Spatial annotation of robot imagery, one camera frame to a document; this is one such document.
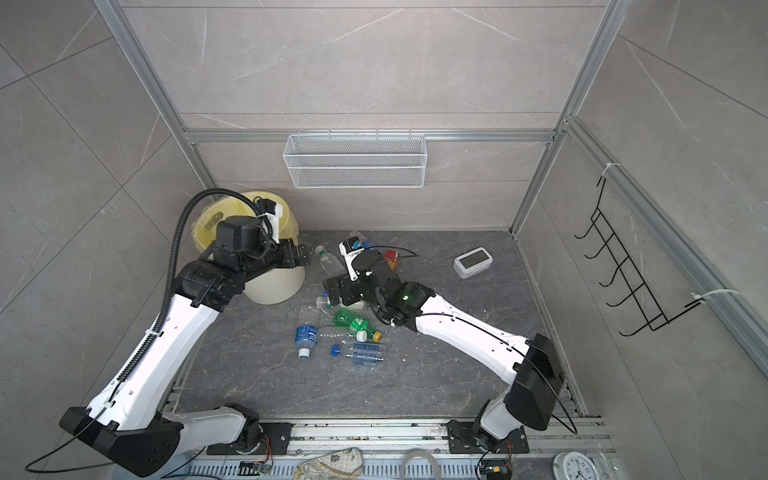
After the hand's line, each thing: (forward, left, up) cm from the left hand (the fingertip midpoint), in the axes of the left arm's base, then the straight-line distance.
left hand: (298, 234), depth 69 cm
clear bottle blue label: (-10, +3, -30) cm, 32 cm away
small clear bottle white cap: (+15, -2, -32) cm, 36 cm away
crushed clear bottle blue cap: (-17, -14, -31) cm, 38 cm away
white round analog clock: (-45, -62, -32) cm, 83 cm away
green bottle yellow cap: (-6, -8, -32) cm, 33 cm away
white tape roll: (-41, -26, -32) cm, 58 cm away
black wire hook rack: (-21, -76, -4) cm, 79 cm away
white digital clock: (+15, -52, -32) cm, 63 cm away
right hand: (-5, -9, -10) cm, 14 cm away
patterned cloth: (-43, -10, -32) cm, 54 cm away
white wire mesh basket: (+41, -12, -6) cm, 43 cm away
